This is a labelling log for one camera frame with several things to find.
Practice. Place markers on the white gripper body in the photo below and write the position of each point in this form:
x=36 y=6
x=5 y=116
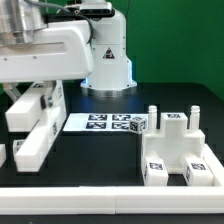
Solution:
x=59 y=52

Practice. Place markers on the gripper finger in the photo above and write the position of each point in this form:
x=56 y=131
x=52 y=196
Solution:
x=9 y=89
x=46 y=99

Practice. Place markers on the white chair back part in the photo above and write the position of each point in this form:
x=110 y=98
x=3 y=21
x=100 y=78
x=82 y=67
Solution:
x=42 y=125

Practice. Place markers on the white chair seat part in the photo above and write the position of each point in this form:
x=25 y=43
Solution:
x=177 y=135

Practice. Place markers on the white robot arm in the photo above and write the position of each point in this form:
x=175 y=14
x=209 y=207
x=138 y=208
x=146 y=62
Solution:
x=112 y=72

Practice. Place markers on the printed marker sheet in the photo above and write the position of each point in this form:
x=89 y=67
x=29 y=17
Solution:
x=78 y=122

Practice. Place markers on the small white tagged cube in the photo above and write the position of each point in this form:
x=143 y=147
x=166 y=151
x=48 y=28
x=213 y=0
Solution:
x=17 y=144

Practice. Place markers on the white block left edge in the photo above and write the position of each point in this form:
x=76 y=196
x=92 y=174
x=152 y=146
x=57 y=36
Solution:
x=2 y=154

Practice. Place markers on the white frame wall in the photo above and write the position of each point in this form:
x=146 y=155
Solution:
x=118 y=200

